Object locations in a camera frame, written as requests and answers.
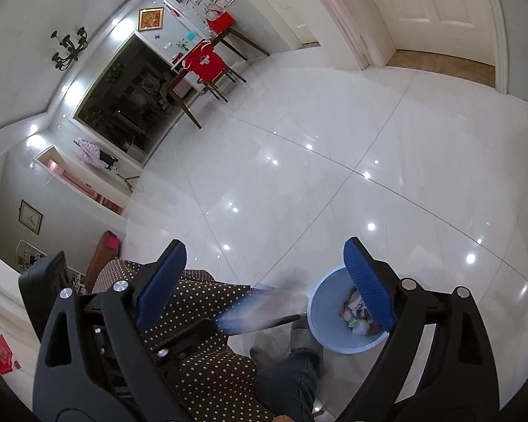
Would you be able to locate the wooden stand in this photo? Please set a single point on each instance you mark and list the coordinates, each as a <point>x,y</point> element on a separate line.
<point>127,181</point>

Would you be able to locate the pink box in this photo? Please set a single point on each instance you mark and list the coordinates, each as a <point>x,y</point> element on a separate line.
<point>111,239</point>

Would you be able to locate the pink striped hanging cloth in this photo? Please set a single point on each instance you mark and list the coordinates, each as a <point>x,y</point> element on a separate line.
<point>88,153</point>

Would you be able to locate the black hanging item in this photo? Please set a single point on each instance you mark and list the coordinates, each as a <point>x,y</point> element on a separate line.
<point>109,160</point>

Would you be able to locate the red bag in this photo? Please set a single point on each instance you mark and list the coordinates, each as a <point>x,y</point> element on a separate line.
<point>221,21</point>

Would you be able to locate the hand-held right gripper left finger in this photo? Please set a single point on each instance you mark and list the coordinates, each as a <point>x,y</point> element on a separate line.
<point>160,281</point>

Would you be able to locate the dark wooden table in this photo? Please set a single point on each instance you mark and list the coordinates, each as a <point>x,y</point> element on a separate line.
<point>189,96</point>

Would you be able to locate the red cloth chair cover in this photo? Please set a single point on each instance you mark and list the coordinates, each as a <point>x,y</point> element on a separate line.
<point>204,61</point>

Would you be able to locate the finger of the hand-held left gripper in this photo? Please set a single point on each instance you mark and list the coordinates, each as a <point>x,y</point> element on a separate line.
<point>246,312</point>

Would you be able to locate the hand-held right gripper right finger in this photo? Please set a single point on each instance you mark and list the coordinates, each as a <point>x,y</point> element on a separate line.
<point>369,281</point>

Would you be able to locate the gold framed picture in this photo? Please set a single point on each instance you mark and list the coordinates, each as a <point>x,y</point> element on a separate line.
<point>151,19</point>

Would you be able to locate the wide white panel door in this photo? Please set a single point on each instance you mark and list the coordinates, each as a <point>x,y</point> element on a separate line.
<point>435,4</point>

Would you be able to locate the blue trash bin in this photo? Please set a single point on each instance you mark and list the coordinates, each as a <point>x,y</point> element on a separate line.
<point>330,290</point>

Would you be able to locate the wooden chair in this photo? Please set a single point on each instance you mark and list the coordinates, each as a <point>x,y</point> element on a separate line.
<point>222,77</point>

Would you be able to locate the black chandelier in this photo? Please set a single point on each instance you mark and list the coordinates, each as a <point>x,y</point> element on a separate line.
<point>68,48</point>

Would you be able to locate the person's jeans leg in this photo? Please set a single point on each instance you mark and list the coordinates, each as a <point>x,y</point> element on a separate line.
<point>286,387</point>

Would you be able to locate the crumpled colourful wrappers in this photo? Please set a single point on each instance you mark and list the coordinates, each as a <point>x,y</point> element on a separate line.
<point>356,312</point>

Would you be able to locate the brown dotted tablecloth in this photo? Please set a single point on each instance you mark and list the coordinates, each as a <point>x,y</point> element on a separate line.
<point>211,387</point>

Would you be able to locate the brown framed wall picture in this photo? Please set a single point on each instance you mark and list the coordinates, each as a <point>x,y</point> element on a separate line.
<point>31,216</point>

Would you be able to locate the narrow white door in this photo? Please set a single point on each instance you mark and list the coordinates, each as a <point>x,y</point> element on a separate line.
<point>286,4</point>

